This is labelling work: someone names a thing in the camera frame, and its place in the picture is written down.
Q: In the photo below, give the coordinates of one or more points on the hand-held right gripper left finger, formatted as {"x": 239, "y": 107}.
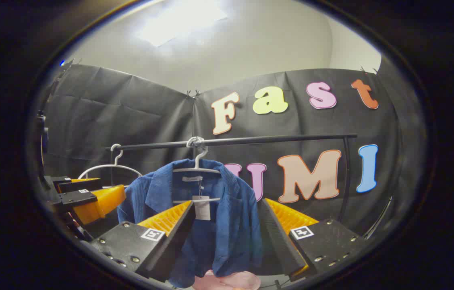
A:
{"x": 178, "y": 237}

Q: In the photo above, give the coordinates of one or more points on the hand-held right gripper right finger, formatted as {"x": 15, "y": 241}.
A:
{"x": 277, "y": 237}

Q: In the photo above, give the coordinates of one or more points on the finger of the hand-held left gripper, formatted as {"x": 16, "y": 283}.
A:
{"x": 79, "y": 186}
{"x": 75, "y": 199}

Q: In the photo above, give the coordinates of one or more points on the pink laundry hamper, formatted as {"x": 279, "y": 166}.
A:
{"x": 231, "y": 282}

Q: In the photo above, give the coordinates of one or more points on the empty white hanger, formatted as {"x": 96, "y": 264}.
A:
{"x": 108, "y": 165}

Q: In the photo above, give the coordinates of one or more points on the white hanger tied to rail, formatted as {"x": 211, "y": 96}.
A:
{"x": 197, "y": 163}

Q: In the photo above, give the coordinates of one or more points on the black clothes rail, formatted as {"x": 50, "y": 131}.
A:
{"x": 271, "y": 139}

